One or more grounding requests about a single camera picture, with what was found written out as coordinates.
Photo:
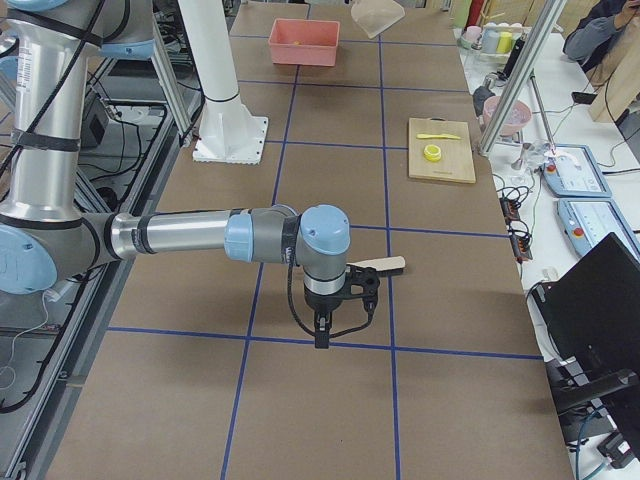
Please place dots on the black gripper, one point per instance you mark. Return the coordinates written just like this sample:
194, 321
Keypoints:
320, 303

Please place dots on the beige hand brush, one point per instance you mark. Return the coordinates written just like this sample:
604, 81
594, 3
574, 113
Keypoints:
384, 266

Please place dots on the beige plastic dustpan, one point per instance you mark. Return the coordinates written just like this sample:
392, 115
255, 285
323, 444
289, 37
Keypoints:
376, 16

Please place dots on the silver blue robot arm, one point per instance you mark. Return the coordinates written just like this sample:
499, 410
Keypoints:
45, 239

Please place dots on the pink plastic bin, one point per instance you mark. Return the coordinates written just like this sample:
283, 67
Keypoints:
319, 42

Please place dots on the yellow lemon slice toy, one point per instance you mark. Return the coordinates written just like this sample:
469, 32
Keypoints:
432, 153

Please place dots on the bamboo cutting board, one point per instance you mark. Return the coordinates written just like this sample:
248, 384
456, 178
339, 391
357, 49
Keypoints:
456, 164

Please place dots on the yellow plastic knife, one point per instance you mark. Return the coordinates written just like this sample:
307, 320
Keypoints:
442, 136

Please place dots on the black laptop monitor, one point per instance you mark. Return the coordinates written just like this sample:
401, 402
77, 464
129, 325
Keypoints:
592, 316

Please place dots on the lower blue teach pendant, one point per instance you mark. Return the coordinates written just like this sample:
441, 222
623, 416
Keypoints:
588, 221

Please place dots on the blue teach pendant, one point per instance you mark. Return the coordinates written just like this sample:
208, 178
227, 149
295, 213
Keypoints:
571, 171
588, 221

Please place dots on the upper blue teach pendant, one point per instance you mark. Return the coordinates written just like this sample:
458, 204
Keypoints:
571, 171

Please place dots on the seated person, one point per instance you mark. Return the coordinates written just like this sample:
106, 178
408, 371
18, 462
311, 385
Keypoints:
599, 31

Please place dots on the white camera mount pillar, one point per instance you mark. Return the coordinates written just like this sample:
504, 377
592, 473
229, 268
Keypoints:
228, 132

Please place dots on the aluminium frame post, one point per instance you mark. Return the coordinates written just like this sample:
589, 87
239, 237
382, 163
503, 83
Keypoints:
524, 66

